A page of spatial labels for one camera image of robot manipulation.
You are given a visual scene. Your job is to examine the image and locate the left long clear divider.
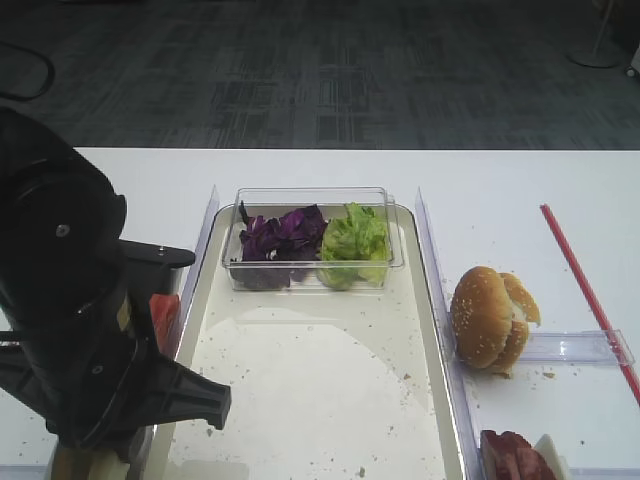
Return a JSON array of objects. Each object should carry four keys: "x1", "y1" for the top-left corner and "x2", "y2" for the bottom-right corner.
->
[{"x1": 168, "y1": 186, "x2": 220, "y2": 360}]

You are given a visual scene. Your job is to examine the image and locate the green lettuce leaves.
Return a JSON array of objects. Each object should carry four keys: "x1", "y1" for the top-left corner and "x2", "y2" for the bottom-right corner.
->
[{"x1": 317, "y1": 202, "x2": 391, "y2": 290}]

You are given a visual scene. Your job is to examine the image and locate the black cable on floor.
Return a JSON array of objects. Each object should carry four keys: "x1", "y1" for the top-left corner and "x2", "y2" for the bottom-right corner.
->
[{"x1": 0, "y1": 40, "x2": 56, "y2": 102}]

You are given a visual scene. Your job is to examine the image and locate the dark red meat patties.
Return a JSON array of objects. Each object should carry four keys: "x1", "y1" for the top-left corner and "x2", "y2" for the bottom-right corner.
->
[{"x1": 480, "y1": 430, "x2": 556, "y2": 480}]

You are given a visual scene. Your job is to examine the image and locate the right clear cross rail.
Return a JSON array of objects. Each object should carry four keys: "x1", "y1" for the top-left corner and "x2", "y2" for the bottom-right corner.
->
[{"x1": 519, "y1": 330, "x2": 635, "y2": 366}]

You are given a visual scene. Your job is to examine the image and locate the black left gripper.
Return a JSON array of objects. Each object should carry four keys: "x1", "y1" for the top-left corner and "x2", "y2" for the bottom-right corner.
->
[{"x1": 1, "y1": 240, "x2": 231, "y2": 450}]

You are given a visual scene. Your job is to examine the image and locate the sesame bun top inner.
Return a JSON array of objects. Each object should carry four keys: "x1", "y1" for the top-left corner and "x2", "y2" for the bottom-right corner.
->
[{"x1": 489, "y1": 273, "x2": 541, "y2": 377}]

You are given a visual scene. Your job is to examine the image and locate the white metal tray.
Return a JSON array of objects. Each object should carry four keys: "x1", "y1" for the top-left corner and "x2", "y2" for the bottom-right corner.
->
[{"x1": 145, "y1": 207, "x2": 464, "y2": 479}]

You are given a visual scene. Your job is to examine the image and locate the right red strip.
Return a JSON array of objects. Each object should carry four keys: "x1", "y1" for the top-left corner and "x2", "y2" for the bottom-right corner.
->
[{"x1": 540, "y1": 204, "x2": 639, "y2": 403}]

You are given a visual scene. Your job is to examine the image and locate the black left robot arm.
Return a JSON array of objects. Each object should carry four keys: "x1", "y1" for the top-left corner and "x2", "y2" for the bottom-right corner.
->
[{"x1": 1, "y1": 108, "x2": 231, "y2": 450}]

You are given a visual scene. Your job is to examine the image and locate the sesame bun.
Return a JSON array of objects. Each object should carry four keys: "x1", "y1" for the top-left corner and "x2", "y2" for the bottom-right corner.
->
[
  {"x1": 451, "y1": 266, "x2": 512, "y2": 369},
  {"x1": 489, "y1": 273, "x2": 541, "y2": 377}
]

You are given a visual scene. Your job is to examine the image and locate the clear plastic container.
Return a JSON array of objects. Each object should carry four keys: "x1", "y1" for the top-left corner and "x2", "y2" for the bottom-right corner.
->
[{"x1": 221, "y1": 187, "x2": 404, "y2": 292}]

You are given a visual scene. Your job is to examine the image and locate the white pusher block right front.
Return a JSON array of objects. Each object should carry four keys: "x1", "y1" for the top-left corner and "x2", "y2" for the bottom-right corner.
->
[{"x1": 533, "y1": 434, "x2": 573, "y2": 480}]

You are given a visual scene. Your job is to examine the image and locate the purple cabbage leaves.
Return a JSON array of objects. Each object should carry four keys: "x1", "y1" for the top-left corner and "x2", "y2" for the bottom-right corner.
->
[{"x1": 231, "y1": 201, "x2": 328, "y2": 290}]

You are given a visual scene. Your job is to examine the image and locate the sesame bun top outer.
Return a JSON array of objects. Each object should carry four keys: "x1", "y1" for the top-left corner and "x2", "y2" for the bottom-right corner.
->
[{"x1": 451, "y1": 266, "x2": 512, "y2": 369}]

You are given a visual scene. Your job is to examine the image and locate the red tomato slices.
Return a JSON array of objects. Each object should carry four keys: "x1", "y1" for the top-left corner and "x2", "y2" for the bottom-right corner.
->
[{"x1": 149, "y1": 294, "x2": 180, "y2": 353}]

